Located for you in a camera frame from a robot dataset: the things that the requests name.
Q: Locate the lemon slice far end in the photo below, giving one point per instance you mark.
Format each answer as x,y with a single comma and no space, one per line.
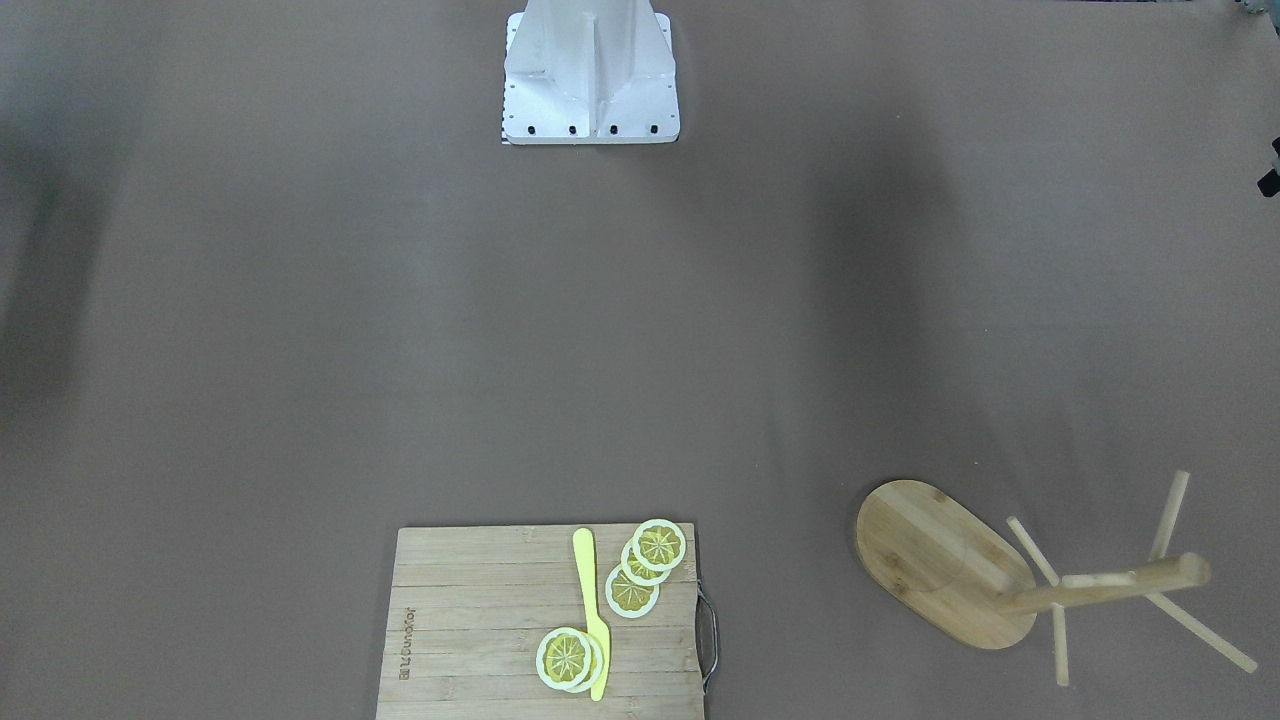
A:
659,545

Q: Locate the lemon slice near knife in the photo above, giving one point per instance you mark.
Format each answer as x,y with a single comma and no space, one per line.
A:
627,598

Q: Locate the lemon slice top pair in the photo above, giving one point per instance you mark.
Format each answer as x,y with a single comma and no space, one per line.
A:
561,659

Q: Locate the lemon slice under pair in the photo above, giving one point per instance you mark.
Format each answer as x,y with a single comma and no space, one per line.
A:
597,656

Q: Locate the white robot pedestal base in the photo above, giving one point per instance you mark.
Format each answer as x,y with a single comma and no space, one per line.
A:
589,73

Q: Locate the bamboo cutting board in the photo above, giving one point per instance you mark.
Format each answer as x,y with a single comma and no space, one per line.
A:
468,607

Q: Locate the wooden cup storage rack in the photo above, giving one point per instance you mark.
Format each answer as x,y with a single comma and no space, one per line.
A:
957,573

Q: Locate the lemon slice middle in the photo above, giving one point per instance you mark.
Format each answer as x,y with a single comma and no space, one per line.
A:
637,572

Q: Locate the yellow plastic knife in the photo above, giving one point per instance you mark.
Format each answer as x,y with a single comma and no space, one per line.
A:
584,555

